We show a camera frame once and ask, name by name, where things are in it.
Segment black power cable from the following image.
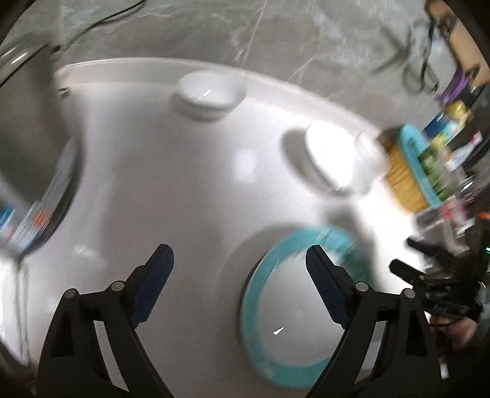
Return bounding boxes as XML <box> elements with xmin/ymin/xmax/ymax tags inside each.
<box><xmin>57</xmin><ymin>0</ymin><xmax>146</xmax><ymax>50</ymax></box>

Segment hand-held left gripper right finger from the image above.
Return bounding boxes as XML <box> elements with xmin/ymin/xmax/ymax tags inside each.
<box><xmin>305</xmin><ymin>245</ymin><xmax>448</xmax><ymax>398</ymax></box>

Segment large white bowl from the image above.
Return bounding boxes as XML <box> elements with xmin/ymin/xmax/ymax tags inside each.
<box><xmin>304</xmin><ymin>123</ymin><xmax>374</xmax><ymax>194</ymax></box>

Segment teal floral rim plate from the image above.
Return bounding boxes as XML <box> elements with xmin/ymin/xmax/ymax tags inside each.
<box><xmin>240</xmin><ymin>225</ymin><xmax>378</xmax><ymax>388</ymax></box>

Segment purple peeler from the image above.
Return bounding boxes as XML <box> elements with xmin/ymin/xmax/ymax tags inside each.
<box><xmin>438</xmin><ymin>71</ymin><xmax>471</xmax><ymax>106</ymax></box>

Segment teal colander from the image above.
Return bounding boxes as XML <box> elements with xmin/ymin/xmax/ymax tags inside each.
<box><xmin>400</xmin><ymin>123</ymin><xmax>454</xmax><ymax>209</ymax></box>

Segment stainless steel rice cooker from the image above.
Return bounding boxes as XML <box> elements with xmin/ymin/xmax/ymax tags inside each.
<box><xmin>0</xmin><ymin>42</ymin><xmax>83</xmax><ymax>253</ymax></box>

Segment black handled kitchen scissors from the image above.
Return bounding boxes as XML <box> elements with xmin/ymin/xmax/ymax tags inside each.
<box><xmin>373</xmin><ymin>19</ymin><xmax>441</xmax><ymax>96</ymax></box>

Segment person's right hand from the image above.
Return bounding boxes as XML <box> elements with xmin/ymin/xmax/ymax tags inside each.
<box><xmin>440</xmin><ymin>317</ymin><xmax>479</xmax><ymax>349</ymax></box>

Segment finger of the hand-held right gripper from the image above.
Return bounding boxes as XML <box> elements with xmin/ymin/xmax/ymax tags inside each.
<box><xmin>406</xmin><ymin>237</ymin><xmax>445</xmax><ymax>261</ymax></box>
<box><xmin>389</xmin><ymin>259</ymin><xmax>427</xmax><ymax>286</ymax></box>

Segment wooden cutting board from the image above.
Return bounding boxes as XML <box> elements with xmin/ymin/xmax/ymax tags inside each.
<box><xmin>425</xmin><ymin>0</ymin><xmax>490</xmax><ymax>87</ymax></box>

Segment green leafy vegetables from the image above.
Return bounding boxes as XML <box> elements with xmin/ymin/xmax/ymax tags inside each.
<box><xmin>421</xmin><ymin>149</ymin><xmax>456</xmax><ymax>200</ymax></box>

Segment yellow basket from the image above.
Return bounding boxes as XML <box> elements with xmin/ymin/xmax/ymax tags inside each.
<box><xmin>379</xmin><ymin>128</ymin><xmax>431</xmax><ymax>213</ymax></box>

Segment small white bowl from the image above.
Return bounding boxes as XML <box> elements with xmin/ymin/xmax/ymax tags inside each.
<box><xmin>175</xmin><ymin>71</ymin><xmax>247</xmax><ymax>120</ymax></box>

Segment yellow detergent bottle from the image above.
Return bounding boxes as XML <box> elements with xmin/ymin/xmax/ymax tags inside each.
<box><xmin>431</xmin><ymin>100</ymin><xmax>473</xmax><ymax>154</ymax></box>

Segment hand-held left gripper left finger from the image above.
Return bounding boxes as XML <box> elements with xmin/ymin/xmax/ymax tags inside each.
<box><xmin>36</xmin><ymin>243</ymin><xmax>175</xmax><ymax>398</ymax></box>

